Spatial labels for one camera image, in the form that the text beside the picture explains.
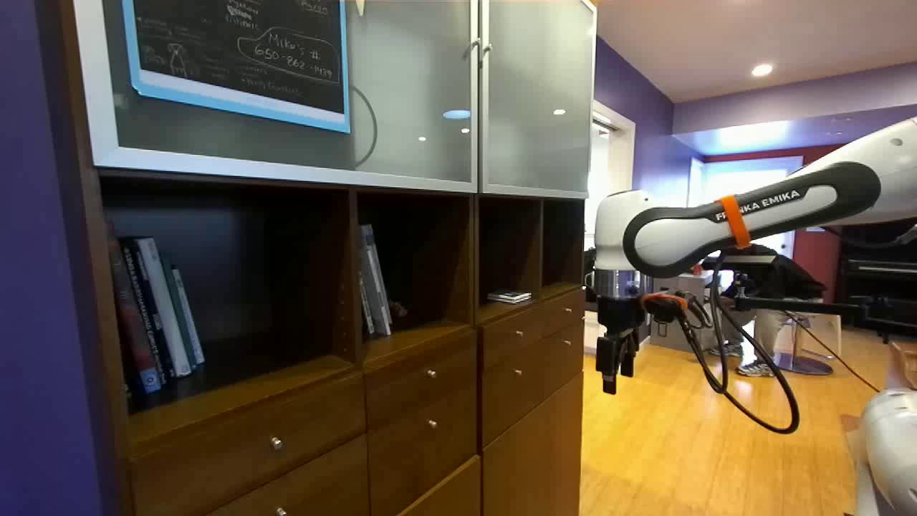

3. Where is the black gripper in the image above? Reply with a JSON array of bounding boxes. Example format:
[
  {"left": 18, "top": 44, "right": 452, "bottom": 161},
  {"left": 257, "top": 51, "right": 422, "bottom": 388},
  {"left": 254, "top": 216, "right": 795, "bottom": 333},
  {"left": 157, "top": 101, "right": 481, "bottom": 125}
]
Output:
[{"left": 593, "top": 296, "right": 644, "bottom": 399}]

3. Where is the deep wooden drawer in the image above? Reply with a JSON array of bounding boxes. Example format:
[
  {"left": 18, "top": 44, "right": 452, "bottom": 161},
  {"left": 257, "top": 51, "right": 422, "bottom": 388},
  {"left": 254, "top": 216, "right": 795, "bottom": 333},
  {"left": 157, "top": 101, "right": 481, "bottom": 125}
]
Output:
[
  {"left": 365, "top": 372, "right": 481, "bottom": 516},
  {"left": 209, "top": 435, "right": 372, "bottom": 516},
  {"left": 481, "top": 317, "right": 587, "bottom": 451}
]

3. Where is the wooden cabinet door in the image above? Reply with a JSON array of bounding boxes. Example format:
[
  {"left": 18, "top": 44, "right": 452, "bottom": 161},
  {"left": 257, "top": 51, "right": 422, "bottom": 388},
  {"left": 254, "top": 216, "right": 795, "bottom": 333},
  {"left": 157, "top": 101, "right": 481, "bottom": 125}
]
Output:
[
  {"left": 399, "top": 452, "right": 484, "bottom": 516},
  {"left": 481, "top": 372, "right": 584, "bottom": 516}
]

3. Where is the small flat white object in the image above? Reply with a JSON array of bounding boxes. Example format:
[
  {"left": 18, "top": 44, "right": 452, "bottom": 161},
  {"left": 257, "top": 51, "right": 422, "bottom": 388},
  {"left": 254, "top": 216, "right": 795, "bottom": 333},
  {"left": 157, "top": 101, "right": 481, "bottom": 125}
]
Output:
[{"left": 484, "top": 287, "right": 537, "bottom": 309}]

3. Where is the stool with round base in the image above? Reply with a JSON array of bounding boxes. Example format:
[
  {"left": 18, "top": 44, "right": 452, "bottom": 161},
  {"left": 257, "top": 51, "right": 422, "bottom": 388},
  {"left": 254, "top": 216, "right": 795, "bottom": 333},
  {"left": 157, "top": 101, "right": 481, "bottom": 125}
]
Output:
[{"left": 749, "top": 309, "right": 845, "bottom": 378}]

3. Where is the black table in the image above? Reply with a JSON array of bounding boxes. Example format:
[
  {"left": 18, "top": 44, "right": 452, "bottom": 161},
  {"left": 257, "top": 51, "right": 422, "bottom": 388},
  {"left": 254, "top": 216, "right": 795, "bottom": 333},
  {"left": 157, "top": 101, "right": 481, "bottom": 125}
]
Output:
[{"left": 699, "top": 240, "right": 842, "bottom": 317}]

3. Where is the thin white book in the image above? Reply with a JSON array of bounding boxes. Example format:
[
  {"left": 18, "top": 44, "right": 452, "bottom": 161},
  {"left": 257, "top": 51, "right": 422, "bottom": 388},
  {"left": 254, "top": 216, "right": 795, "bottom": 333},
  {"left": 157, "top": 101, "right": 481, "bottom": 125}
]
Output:
[{"left": 372, "top": 247, "right": 395, "bottom": 339}]

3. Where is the thin grey book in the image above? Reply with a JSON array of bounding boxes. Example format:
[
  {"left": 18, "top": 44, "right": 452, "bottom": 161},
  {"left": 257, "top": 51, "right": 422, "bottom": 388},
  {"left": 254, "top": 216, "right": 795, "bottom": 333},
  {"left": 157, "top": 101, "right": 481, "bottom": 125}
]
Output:
[{"left": 355, "top": 223, "right": 379, "bottom": 339}]

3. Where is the black piano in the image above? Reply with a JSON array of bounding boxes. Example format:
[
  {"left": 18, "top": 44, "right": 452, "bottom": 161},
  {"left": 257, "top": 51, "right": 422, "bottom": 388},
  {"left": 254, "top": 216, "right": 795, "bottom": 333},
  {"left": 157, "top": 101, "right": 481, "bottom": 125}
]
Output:
[{"left": 836, "top": 221, "right": 917, "bottom": 339}]

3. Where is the narrow frosted glass door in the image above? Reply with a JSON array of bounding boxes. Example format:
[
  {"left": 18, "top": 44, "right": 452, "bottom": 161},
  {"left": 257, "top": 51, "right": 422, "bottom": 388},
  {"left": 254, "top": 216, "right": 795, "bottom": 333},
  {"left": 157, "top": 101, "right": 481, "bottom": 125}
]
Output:
[{"left": 479, "top": 0, "right": 598, "bottom": 200}]

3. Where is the dark wooden shelf cabinet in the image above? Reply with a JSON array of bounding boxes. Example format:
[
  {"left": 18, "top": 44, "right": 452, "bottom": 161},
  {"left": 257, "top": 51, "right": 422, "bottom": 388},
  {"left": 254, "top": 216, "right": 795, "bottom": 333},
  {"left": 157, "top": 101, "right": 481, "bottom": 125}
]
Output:
[{"left": 38, "top": 0, "right": 598, "bottom": 516}]

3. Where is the wide frosted glass door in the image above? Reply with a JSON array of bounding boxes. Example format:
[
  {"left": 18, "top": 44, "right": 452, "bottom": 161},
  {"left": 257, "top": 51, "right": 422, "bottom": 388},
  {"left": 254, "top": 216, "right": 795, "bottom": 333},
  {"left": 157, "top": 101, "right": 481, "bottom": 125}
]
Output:
[{"left": 71, "top": 0, "right": 481, "bottom": 195}]

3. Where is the dark blue book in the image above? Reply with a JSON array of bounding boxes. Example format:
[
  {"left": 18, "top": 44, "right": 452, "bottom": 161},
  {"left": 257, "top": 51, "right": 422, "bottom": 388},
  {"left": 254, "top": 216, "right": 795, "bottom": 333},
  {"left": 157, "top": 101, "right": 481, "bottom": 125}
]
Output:
[{"left": 121, "top": 237, "right": 171, "bottom": 390}]

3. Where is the maroon book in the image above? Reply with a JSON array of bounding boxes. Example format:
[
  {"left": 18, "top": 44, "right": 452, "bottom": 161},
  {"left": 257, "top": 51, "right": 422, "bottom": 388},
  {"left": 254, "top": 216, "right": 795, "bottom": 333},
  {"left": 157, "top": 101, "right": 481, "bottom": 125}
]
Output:
[{"left": 110, "top": 237, "right": 163, "bottom": 399}]

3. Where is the blue framed chalkboard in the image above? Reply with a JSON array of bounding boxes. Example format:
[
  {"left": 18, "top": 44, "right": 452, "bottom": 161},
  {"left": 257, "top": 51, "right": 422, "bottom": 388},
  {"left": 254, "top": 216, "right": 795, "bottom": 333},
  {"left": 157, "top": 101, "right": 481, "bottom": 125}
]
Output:
[{"left": 117, "top": 0, "right": 355, "bottom": 135}]

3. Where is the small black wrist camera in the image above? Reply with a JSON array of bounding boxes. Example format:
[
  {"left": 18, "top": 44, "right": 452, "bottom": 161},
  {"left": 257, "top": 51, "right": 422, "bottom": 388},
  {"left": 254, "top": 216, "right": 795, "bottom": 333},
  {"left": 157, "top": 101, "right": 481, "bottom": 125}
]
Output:
[{"left": 640, "top": 289, "right": 694, "bottom": 326}]

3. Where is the thick black looped cable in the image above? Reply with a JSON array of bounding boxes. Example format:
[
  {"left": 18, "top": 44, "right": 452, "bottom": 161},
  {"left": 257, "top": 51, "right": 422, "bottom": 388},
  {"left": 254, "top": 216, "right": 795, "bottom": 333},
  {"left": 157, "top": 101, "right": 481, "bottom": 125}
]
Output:
[{"left": 667, "top": 250, "right": 803, "bottom": 439}]

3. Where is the orange strap on arm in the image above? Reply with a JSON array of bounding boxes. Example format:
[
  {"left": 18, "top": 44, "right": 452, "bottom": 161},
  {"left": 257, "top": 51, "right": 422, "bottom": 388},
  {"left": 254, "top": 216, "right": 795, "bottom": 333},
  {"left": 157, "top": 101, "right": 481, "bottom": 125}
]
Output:
[{"left": 720, "top": 193, "right": 756, "bottom": 253}]

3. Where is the white door frame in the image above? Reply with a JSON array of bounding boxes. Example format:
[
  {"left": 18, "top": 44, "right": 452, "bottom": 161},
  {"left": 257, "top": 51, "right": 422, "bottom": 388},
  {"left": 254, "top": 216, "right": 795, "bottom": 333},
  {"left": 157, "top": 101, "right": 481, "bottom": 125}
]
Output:
[{"left": 583, "top": 97, "right": 640, "bottom": 356}]

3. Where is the thin black cable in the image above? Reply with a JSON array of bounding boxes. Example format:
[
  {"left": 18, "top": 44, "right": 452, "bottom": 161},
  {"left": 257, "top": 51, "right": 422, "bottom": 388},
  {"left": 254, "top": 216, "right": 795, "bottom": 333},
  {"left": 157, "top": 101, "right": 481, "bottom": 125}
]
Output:
[{"left": 790, "top": 316, "right": 888, "bottom": 396}]

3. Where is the thin dark cord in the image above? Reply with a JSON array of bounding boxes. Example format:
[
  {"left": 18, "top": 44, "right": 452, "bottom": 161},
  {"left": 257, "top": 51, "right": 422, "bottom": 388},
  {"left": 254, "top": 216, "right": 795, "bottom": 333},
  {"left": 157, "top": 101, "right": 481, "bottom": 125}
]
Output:
[{"left": 348, "top": 84, "right": 380, "bottom": 173}]

